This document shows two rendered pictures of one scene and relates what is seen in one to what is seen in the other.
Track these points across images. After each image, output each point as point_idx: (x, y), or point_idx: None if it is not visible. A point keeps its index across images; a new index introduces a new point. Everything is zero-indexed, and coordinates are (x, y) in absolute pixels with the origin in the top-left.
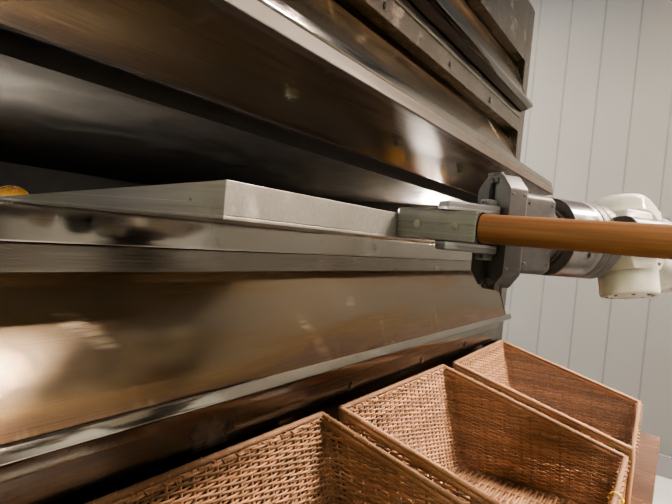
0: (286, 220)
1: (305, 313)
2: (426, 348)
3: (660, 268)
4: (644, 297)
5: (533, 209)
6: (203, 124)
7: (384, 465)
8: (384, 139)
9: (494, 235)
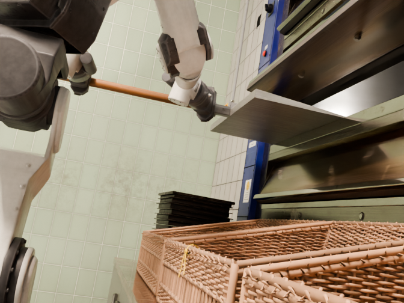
0: (214, 127)
1: (335, 165)
2: None
3: (175, 82)
4: (174, 100)
5: None
6: (349, 94)
7: None
8: (360, 41)
9: None
